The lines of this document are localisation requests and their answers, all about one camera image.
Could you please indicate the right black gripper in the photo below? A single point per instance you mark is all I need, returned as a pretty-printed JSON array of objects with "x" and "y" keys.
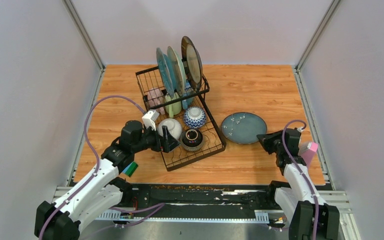
[{"x": 265, "y": 139}]

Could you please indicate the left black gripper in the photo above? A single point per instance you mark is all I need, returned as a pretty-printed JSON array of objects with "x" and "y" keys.
[{"x": 170, "y": 142}]

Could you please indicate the white ribbed bowl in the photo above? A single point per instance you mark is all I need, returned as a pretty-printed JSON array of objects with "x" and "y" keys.
[{"x": 174, "y": 127}]

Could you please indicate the black wire dish rack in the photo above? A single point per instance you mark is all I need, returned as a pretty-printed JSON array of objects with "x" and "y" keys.
[{"x": 150, "y": 78}]

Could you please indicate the dark brown speckled bowl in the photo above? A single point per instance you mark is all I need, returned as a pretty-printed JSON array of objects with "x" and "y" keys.
[{"x": 192, "y": 140}]

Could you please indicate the light green mug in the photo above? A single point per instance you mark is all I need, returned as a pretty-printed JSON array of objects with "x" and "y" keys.
[{"x": 174, "y": 108}]

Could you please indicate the grey blue blossom plate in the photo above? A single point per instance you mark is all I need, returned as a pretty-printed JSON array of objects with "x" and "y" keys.
[{"x": 243, "y": 127}]

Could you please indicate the white black bowl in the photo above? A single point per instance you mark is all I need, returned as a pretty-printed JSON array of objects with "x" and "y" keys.
[{"x": 194, "y": 117}]

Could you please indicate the pink ceramic mug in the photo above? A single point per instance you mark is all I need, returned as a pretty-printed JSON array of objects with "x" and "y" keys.
[{"x": 155, "y": 97}]

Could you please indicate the dark teal scalloped plate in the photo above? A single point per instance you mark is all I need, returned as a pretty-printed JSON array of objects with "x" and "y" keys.
[{"x": 166, "y": 72}]

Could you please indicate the light blue scalloped plate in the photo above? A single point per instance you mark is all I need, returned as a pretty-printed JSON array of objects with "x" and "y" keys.
[{"x": 178, "y": 69}]

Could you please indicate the black rimmed white plate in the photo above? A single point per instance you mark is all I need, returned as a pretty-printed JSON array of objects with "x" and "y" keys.
[{"x": 192, "y": 63}]

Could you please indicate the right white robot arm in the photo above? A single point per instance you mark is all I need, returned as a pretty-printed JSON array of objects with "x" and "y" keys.
[{"x": 310, "y": 216}]

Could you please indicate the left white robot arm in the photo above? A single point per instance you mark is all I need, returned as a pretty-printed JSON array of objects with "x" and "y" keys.
[{"x": 101, "y": 188}]

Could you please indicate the pink box with mirror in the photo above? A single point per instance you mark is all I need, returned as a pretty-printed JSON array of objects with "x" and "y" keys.
[{"x": 308, "y": 150}]

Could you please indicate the blue green striped sponge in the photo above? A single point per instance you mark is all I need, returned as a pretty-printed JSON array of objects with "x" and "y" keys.
[{"x": 130, "y": 169}]

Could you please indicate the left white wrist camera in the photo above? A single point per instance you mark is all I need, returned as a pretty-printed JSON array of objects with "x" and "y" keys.
[{"x": 149, "y": 119}]

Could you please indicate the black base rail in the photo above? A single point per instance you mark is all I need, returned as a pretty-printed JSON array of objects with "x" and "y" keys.
[{"x": 206, "y": 203}]

